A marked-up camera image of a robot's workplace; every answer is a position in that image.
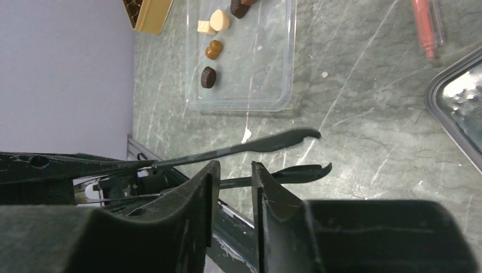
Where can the red pen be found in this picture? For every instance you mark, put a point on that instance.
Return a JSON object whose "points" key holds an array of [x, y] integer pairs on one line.
{"points": [[425, 31]]}

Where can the dark round chocolate lower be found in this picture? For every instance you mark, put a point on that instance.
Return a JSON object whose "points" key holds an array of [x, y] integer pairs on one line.
{"points": [[237, 9]]}

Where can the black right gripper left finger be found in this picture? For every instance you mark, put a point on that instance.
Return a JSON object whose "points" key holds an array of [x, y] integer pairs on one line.
{"points": [[168, 234]]}

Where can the white heart chocolate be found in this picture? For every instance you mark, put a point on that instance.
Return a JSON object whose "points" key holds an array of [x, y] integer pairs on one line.
{"points": [[219, 20]]}

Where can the dark ribbed chocolate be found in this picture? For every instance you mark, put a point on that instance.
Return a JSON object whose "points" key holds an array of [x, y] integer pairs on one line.
{"points": [[208, 77]]}

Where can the caramel ribbed chocolate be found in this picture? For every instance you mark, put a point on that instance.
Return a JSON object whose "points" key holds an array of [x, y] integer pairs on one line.
{"points": [[214, 49]]}

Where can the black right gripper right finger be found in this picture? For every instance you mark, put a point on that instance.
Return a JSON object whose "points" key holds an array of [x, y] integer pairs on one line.
{"points": [[295, 235]]}

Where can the white cube chocolate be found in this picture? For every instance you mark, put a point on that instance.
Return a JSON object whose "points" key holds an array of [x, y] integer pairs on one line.
{"points": [[204, 27]]}

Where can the gold chocolate tin box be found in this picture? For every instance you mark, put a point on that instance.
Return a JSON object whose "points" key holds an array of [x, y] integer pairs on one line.
{"points": [[147, 16]]}

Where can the silver tin lid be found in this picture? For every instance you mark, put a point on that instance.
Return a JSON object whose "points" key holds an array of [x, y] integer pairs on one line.
{"points": [[453, 97]]}

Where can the black metal tongs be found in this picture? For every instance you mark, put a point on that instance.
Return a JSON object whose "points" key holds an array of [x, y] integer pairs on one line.
{"points": [[161, 176]]}

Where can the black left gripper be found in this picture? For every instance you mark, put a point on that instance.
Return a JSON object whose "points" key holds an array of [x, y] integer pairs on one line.
{"points": [[47, 179]]}

